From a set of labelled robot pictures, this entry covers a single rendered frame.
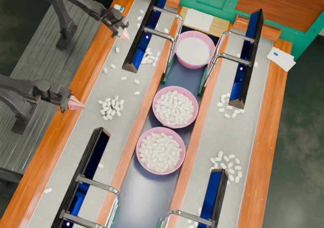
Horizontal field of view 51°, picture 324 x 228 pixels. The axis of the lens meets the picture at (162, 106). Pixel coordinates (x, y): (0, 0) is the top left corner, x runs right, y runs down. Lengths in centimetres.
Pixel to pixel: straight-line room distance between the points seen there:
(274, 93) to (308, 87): 118
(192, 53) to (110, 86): 57
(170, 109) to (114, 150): 41
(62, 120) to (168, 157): 61
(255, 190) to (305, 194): 106
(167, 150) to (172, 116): 22
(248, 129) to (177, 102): 44
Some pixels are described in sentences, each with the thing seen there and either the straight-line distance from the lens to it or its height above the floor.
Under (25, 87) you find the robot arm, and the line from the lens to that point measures 166.
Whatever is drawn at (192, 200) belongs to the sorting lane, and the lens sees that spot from 185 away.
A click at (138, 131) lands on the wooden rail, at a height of 76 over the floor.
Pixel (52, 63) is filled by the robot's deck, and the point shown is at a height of 67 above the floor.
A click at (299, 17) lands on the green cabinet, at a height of 97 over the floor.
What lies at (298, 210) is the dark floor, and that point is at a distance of 289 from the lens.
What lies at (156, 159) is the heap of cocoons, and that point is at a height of 74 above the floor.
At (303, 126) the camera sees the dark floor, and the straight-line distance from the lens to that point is 315.
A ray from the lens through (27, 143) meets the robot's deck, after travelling 202.
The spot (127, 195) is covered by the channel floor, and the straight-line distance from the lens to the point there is 188.
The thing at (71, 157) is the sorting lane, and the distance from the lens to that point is 188.
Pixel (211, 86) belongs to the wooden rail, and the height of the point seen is 77.
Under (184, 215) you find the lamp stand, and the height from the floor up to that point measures 112.
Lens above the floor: 252
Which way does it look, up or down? 63 degrees down
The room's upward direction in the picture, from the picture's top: 16 degrees clockwise
